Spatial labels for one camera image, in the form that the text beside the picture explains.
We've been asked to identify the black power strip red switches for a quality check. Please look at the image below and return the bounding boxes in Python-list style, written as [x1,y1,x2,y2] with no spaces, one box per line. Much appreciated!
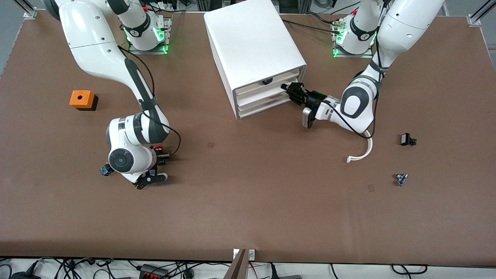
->
[140,264,169,279]

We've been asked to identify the white plastic drawer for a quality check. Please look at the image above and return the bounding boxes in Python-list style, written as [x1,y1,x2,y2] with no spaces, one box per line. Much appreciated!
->
[238,97,297,119]
[236,83,303,108]

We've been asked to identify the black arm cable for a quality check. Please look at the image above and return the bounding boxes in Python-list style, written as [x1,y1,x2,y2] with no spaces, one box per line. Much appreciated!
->
[329,37,384,139]
[116,45,182,156]

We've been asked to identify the brown wooden beam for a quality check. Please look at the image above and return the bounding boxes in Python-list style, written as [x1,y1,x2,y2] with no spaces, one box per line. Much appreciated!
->
[224,249,249,279]

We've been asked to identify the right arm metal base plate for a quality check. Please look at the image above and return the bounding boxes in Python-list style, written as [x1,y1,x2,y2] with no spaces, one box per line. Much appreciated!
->
[125,15,172,55]

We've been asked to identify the orange box with hole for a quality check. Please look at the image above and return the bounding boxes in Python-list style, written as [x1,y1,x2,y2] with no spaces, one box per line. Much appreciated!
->
[69,90,98,111]

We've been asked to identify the black table cable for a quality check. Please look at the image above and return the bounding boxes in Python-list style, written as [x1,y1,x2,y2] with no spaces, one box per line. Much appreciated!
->
[282,19,334,33]
[306,12,339,24]

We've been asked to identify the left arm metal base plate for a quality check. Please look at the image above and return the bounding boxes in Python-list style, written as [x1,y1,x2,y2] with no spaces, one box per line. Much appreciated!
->
[332,19,375,59]

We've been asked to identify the white drawer cabinet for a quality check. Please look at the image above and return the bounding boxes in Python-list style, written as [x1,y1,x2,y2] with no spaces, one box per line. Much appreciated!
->
[204,0,307,121]

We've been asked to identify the white drawer with black knob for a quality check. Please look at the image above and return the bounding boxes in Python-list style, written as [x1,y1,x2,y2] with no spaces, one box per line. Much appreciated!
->
[234,70,302,96]

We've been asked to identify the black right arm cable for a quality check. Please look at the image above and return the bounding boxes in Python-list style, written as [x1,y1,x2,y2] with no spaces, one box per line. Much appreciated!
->
[116,45,182,156]

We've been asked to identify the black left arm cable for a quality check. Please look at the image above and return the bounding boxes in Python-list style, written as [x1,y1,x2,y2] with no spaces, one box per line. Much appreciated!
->
[329,37,384,139]

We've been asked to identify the aluminium profile post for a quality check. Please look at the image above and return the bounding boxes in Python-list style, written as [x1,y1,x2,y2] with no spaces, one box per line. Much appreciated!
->
[468,0,496,27]
[14,0,37,19]

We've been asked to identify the white curved plastic bracket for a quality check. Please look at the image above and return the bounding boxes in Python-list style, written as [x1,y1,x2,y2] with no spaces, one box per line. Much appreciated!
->
[346,131,373,164]

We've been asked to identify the black looped floor cable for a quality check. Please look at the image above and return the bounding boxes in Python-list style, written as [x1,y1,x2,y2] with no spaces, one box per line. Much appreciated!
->
[391,264,427,276]

